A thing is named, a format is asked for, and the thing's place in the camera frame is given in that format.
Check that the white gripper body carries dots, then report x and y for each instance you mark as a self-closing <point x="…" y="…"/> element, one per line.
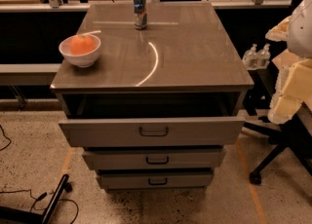
<point x="300" y="31"/>

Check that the orange fruit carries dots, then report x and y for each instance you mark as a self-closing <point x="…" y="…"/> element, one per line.
<point x="82" y="44"/>

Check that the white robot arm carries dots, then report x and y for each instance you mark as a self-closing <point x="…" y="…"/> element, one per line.
<point x="301" y="14"/>

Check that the white ceramic bowl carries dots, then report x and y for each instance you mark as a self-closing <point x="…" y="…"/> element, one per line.
<point x="84" y="60"/>

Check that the clear sanitizer bottle right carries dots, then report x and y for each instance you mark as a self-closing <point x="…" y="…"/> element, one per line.
<point x="263" y="56"/>

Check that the clear sanitizer bottle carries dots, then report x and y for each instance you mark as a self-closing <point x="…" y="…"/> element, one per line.
<point x="263" y="56"/>
<point x="249" y="57"/>

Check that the black office chair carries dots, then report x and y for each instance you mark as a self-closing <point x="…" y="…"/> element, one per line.
<point x="292" y="134"/>

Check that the clear sanitizer bottle left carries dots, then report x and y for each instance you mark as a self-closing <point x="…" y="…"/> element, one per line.
<point x="249" y="57"/>

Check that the grey drawer cabinet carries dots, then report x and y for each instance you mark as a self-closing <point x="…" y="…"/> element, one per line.
<point x="184" y="49"/>

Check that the blue silver drink can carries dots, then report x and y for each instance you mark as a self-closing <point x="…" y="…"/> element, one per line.
<point x="140" y="14"/>

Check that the bottom grey drawer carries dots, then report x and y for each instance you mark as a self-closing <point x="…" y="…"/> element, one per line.
<point x="154" y="178"/>

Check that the grey drawer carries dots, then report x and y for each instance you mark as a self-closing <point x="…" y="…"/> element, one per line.
<point x="154" y="178"/>
<point x="205" y="157"/>
<point x="151" y="119"/>

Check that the top grey drawer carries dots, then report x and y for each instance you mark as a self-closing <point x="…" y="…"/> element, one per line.
<point x="151" y="119"/>

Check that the middle grey drawer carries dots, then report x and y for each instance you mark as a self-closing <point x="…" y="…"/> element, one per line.
<point x="205" y="157"/>

